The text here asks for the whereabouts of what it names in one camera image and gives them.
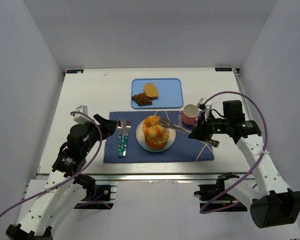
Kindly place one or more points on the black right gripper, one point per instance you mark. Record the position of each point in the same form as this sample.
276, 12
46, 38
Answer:
205, 128

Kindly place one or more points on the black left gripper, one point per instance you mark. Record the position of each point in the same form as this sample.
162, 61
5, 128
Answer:
101, 125

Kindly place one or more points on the metal serving tongs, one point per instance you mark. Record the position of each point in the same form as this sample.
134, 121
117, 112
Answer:
169, 125

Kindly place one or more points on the round orange striped bun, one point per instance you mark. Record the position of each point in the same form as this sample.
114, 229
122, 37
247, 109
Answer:
151, 127

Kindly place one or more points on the sugared orange muffin bread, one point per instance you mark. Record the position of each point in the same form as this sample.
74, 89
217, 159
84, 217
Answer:
158, 142

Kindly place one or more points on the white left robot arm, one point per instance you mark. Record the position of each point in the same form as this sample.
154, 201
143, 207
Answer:
66, 185

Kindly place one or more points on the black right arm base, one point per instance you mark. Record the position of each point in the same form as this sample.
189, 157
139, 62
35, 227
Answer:
225, 203

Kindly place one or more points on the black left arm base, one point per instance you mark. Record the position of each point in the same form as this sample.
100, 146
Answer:
100, 197

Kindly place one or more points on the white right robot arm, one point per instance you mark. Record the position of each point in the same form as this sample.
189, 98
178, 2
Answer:
272, 203

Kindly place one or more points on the tan bread slice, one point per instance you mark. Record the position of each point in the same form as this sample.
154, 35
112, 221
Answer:
151, 91

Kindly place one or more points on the pink ceramic mug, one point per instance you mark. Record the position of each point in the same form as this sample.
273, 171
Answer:
190, 115

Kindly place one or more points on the blue cloth placemat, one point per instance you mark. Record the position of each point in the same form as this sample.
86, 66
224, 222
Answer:
183, 149

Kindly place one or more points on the cream and blue plate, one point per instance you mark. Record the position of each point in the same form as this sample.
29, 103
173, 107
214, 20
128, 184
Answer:
141, 139

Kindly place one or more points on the brown chocolate croissant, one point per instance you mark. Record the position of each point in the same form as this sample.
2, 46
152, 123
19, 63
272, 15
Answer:
142, 99

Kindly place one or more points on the light blue plastic tray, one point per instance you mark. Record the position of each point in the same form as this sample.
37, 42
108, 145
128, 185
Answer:
170, 93

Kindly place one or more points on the dark label sticker right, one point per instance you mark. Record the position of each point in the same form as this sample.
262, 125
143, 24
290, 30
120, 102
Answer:
223, 69

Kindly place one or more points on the dark label sticker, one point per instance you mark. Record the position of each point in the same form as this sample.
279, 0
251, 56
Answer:
223, 69
74, 71

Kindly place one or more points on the dark label sticker left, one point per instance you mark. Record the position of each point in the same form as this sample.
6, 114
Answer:
74, 71

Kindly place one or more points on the spoon with green handle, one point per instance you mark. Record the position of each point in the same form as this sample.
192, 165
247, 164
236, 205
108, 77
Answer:
120, 128

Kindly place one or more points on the knife with green handle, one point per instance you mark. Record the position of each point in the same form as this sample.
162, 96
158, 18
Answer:
123, 133

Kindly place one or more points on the fork with green handle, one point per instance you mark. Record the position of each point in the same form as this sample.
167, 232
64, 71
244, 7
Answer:
128, 125

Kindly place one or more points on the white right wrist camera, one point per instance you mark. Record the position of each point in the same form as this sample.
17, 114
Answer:
206, 106

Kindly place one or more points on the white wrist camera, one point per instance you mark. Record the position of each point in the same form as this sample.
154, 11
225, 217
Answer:
79, 118
206, 106

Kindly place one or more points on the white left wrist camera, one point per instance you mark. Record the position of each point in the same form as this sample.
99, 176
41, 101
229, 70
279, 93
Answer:
79, 118

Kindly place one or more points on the aluminium table rail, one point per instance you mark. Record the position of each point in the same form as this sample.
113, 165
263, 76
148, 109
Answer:
155, 177

